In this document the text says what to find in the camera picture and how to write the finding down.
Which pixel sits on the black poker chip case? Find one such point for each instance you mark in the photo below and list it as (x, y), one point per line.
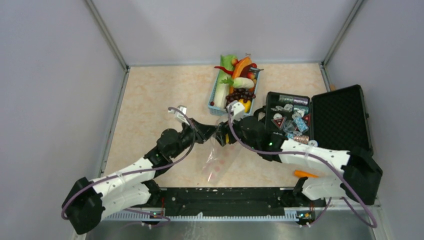
(339, 119)

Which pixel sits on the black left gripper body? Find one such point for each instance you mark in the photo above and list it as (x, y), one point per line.
(186, 137)

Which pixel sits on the light blue plastic basket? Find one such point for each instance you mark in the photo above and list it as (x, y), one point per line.
(249, 72)

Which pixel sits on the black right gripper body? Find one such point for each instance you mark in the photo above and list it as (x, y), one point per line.
(238, 129)

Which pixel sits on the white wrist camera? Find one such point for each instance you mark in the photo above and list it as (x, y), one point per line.
(179, 114)
(236, 111)

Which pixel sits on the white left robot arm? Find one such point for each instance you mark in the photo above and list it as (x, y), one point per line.
(90, 201)

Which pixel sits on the light blue chip stack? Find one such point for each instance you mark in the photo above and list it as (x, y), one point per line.
(301, 125)

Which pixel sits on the clear round dealer button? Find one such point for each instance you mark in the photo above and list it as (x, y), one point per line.
(289, 126)

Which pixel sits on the yellow toy bell pepper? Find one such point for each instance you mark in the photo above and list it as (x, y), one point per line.
(247, 105)

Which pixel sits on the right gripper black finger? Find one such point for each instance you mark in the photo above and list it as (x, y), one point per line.
(223, 127)
(221, 138)

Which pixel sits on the orange handled tool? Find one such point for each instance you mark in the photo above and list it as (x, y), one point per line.
(303, 174)

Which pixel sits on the green white toy cabbage stalk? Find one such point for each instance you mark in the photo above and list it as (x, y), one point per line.
(222, 89)

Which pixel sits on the purple chip row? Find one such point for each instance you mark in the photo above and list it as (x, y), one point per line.
(300, 101)

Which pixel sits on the dark red toy grapes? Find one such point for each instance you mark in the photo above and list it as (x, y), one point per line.
(239, 94)

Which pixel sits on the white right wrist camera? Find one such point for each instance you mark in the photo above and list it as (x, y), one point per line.
(236, 111)

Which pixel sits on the red toy chili pepper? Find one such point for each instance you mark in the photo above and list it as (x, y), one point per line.
(229, 72)

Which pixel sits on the blue green chip row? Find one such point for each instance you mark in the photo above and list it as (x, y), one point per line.
(286, 99)

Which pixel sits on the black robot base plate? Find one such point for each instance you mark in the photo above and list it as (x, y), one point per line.
(228, 201)

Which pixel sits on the clear zip bag pink dots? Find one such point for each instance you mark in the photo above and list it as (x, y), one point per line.
(220, 158)

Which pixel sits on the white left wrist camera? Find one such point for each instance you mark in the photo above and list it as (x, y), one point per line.
(179, 114)

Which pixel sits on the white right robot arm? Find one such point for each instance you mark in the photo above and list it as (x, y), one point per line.
(349, 174)

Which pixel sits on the black red all-in triangle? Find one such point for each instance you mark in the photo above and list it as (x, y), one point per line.
(279, 122)

